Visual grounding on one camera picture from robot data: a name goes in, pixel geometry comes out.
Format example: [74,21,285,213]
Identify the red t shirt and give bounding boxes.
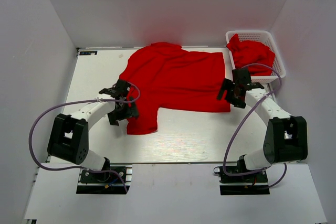
[227,34,276,68]
[119,42,230,135]

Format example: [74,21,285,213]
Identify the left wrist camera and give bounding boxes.
[99,79,131,100]

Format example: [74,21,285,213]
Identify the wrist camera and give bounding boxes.
[232,68,264,90]
[99,79,131,100]

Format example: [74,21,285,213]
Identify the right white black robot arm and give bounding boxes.
[217,79,308,182]

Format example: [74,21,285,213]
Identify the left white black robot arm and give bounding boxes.
[47,101,139,182]

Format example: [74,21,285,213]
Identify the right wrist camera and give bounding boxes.
[232,68,264,90]

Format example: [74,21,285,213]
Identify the dark label sticker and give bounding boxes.
[79,51,98,56]

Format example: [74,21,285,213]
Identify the red t shirt in basket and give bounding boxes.
[227,34,276,68]

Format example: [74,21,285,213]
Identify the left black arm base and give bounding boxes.
[76,165,132,195]

